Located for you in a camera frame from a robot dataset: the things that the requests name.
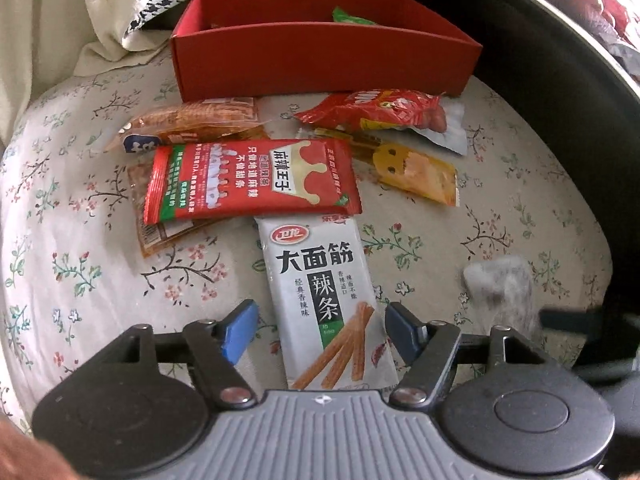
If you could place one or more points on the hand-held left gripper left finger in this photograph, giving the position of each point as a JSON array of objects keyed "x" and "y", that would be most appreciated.
[{"x": 239, "y": 332}]

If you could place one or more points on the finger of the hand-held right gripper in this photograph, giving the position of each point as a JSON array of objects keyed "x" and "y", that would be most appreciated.
[{"x": 575, "y": 321}]

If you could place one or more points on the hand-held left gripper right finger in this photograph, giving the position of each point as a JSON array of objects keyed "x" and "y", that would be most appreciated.
[{"x": 402, "y": 332}]

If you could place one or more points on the orange snack packet white label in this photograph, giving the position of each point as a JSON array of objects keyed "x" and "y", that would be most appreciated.
[{"x": 150, "y": 237}]

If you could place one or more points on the red crown print snack packet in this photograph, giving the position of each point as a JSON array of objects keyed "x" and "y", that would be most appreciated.
[{"x": 250, "y": 180}]

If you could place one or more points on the orange ridged snack packet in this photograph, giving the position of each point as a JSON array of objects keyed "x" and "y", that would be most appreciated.
[{"x": 200, "y": 120}]

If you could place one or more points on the red sausage snack packet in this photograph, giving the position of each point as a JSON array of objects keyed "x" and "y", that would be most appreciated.
[{"x": 380, "y": 110}]

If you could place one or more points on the red cardboard box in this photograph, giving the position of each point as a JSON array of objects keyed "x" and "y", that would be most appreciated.
[{"x": 320, "y": 65}]

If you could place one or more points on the person's left hand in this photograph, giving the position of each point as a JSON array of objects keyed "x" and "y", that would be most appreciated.
[{"x": 25, "y": 455}]

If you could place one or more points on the white crumpled cloth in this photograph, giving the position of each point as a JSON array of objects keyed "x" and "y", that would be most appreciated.
[{"x": 500, "y": 285}]

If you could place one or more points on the yellow snack packet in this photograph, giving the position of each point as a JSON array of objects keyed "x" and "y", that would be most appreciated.
[{"x": 420, "y": 172}]

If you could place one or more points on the floral bedsheet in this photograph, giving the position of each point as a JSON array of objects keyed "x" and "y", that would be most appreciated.
[{"x": 75, "y": 185}]

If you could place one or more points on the large black curved object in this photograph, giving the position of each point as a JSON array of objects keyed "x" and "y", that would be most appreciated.
[{"x": 540, "y": 60}]

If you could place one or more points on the green snack packet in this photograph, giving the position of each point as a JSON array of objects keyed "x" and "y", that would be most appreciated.
[{"x": 352, "y": 16}]

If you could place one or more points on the houndstooth cushion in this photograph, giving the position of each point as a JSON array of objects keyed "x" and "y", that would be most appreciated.
[{"x": 150, "y": 12}]

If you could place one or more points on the cream curtain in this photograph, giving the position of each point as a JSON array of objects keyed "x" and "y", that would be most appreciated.
[{"x": 45, "y": 20}]

